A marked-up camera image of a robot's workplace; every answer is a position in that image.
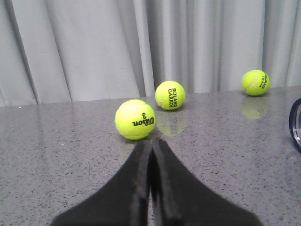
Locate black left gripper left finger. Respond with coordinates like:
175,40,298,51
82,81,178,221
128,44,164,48
51,141,152,226

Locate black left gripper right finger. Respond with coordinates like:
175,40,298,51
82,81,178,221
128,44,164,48
150,138,261,226

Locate white plastic tennis ball can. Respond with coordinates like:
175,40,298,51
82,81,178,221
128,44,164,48
289,98,301,153

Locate Wilson 3 tennis ball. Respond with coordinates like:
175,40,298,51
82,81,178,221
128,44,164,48
115,99,156,140

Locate Roland Garros tennis ball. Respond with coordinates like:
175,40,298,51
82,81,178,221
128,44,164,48
155,81,186,110

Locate Head Team tennis ball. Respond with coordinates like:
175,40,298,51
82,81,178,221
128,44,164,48
241,70,270,96

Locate grey pleated curtain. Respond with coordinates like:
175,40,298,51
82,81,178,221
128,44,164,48
0,0,301,106

